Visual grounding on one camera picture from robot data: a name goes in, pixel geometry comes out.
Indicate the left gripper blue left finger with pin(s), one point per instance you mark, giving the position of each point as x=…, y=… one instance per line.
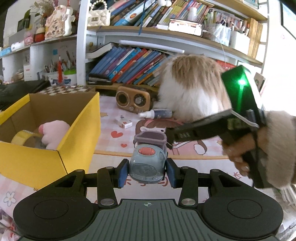
x=122, y=172

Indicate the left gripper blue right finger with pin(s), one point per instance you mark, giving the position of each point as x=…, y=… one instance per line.
x=173, y=173

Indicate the grey blue toy car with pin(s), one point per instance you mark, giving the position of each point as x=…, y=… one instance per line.
x=147, y=164

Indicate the staples box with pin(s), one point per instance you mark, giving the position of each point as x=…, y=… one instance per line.
x=123, y=122

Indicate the dark blue glue bottle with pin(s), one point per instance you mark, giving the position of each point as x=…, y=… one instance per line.
x=156, y=114

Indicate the pink plush pig toy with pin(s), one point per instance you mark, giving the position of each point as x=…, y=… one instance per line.
x=53, y=133

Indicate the right hand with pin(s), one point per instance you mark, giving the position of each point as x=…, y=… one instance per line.
x=243, y=145

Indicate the pink card with portrait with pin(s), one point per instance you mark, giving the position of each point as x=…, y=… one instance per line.
x=259, y=81

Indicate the red packaged box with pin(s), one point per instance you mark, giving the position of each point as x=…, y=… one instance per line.
x=225, y=65

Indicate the fluffy orange white cat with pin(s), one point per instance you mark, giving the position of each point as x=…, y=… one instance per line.
x=192, y=88

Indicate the wooden retro speaker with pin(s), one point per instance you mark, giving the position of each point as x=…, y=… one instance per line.
x=135, y=99

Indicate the yellow cardboard box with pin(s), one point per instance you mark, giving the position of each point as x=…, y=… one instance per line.
x=37, y=167

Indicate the wooden chessboard box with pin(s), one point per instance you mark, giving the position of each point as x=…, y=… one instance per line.
x=65, y=89

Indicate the yellow tape roll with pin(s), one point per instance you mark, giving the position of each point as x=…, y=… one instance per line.
x=25, y=138

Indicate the row of leaning books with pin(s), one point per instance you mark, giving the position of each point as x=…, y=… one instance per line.
x=128, y=65

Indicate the pen holder cup green lid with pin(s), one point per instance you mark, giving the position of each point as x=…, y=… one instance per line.
x=70, y=77

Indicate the smartphone on shelf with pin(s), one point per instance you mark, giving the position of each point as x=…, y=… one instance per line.
x=187, y=27

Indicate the white bookshelf unit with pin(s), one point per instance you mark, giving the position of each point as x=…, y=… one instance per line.
x=102, y=35

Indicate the white quilted handbag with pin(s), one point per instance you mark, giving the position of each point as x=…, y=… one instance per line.
x=99, y=17

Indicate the pink white ceramic ornament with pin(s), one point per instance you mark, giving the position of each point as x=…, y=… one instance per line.
x=59, y=23

